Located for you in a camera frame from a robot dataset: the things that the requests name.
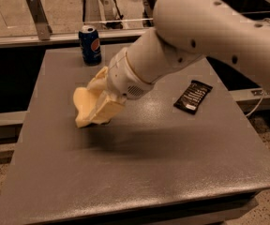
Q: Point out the left metal rail bracket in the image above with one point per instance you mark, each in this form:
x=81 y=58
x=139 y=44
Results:
x=40 y=20

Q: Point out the black rxbar chocolate wrapper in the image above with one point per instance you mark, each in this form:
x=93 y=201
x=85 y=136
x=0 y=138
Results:
x=192 y=97

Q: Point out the yellow wavy sponge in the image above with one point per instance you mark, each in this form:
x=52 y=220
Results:
x=85 y=101

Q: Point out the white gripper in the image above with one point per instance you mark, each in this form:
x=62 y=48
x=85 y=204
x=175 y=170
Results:
x=124 y=76

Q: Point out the horizontal metal rail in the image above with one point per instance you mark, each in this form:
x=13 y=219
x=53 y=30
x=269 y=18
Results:
x=115 y=35

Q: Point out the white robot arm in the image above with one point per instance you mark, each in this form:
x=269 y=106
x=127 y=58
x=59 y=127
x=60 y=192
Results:
x=184 y=32

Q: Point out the blue pepsi can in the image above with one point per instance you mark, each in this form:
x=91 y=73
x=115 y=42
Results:
x=90 y=45

